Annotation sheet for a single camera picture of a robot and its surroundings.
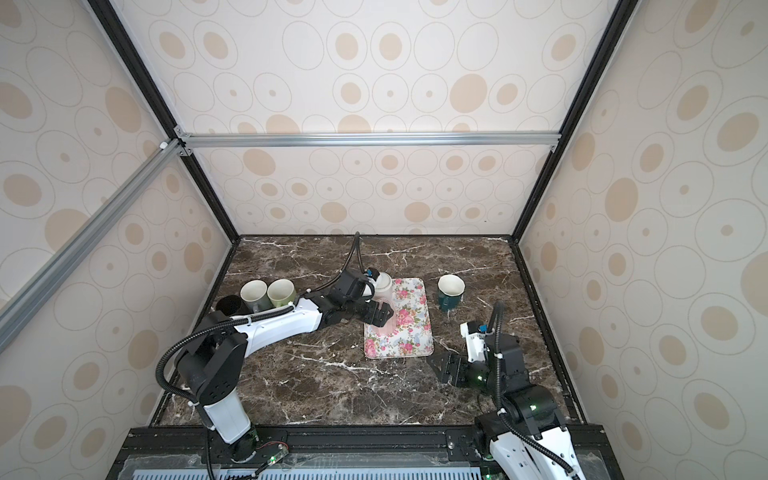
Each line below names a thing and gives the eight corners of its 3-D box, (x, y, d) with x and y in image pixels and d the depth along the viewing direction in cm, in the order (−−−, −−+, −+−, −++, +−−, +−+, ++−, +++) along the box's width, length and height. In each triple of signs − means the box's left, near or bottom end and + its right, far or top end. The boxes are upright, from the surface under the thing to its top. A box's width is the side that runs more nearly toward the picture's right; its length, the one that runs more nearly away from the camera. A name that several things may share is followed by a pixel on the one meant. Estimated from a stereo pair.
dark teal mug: (437, 319, 98) (441, 302, 90) (434, 293, 105) (438, 274, 97) (462, 320, 98) (469, 302, 90) (457, 293, 105) (463, 274, 97)
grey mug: (246, 306, 102) (234, 288, 94) (266, 292, 106) (256, 274, 98) (262, 324, 98) (251, 307, 90) (283, 309, 101) (273, 292, 93)
